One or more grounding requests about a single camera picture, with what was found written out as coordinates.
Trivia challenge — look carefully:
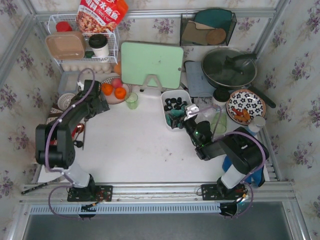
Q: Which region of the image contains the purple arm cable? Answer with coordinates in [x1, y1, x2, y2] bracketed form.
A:
[47, 67, 96, 221]
[187, 104, 267, 220]

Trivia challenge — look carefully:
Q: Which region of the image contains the white coffee cup black lid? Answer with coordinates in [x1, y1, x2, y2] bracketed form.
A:
[88, 34, 110, 57]

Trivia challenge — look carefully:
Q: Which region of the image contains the black mesh organizer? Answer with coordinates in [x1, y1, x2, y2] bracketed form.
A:
[180, 8, 237, 46]

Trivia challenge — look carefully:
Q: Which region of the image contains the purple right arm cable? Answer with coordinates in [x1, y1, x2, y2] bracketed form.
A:
[187, 104, 267, 220]

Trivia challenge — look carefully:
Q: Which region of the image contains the egg carton tray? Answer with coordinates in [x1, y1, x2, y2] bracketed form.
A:
[61, 62, 113, 74]

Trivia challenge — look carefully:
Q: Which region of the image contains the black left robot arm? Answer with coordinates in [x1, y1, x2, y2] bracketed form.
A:
[35, 80, 110, 202]

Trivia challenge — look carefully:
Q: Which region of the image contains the green cutting board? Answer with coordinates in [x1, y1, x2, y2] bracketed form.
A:
[120, 41, 184, 89]

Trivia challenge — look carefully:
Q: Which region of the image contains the red snack bag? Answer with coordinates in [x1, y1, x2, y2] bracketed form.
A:
[76, 0, 129, 33]

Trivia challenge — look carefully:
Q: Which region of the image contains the green cup right side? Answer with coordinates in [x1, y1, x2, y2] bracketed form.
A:
[210, 112, 227, 134]

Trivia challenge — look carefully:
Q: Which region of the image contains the round cork coaster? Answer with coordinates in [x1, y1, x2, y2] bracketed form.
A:
[205, 28, 227, 45]

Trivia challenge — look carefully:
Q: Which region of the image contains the red jar lid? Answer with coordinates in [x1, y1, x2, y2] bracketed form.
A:
[55, 21, 73, 32]

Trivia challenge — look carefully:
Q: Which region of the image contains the striped red cloth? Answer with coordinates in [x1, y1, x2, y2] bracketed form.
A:
[46, 107, 63, 124]

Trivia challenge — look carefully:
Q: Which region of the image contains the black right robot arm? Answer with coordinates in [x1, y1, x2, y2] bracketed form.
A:
[165, 113, 270, 200]

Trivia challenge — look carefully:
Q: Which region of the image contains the grey blue rectangular tray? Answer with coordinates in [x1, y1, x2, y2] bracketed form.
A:
[184, 60, 215, 98]

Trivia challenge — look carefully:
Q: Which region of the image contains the white storage basket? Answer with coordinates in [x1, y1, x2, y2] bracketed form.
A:
[160, 89, 192, 132]

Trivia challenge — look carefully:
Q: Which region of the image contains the white round strainer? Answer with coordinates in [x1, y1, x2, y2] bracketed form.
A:
[57, 93, 76, 111]

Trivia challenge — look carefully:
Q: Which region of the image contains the floral patterned plate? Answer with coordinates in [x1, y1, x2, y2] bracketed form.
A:
[225, 89, 267, 126]

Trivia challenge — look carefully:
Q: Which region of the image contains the black frying pan with lid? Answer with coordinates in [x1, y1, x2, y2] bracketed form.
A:
[201, 47, 276, 109]

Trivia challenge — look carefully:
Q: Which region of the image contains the brown square container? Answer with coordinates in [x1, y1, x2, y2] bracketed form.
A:
[45, 31, 86, 60]

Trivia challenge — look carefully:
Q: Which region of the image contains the pink fruit plate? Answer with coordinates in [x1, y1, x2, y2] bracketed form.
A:
[101, 76, 132, 105]

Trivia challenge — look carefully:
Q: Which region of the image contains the white wire rack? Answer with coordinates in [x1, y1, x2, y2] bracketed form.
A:
[47, 13, 120, 65]

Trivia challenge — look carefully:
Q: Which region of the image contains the white bottle blue label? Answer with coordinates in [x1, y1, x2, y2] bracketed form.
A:
[247, 116, 266, 136]

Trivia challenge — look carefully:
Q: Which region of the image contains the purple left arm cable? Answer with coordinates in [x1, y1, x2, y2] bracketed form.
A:
[47, 67, 96, 221]

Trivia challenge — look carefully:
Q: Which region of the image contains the green translucent cup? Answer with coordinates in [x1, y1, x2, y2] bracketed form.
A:
[124, 92, 138, 110]

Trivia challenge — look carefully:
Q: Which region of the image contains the clear lidded container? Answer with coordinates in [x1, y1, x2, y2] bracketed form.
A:
[58, 71, 80, 95]

